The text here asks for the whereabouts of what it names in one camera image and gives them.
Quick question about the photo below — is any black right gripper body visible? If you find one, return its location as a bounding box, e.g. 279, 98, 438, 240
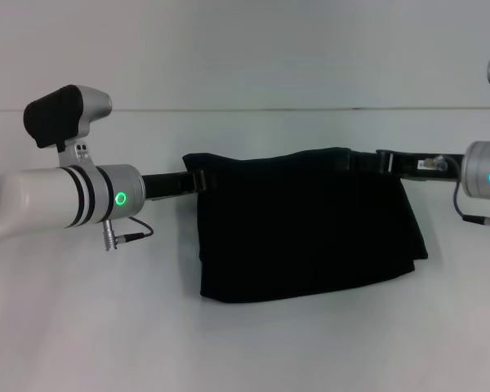
375, 148, 467, 181

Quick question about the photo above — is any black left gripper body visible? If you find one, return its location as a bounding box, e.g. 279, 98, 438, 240
140, 170, 198, 203

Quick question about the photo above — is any black t-shirt with FREE print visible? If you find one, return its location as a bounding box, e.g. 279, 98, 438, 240
181, 146, 430, 305

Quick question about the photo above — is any left gripper cable with plug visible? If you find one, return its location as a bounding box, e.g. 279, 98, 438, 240
102, 215, 154, 252

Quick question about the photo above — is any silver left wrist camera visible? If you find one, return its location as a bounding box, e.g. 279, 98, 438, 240
22, 83, 114, 169

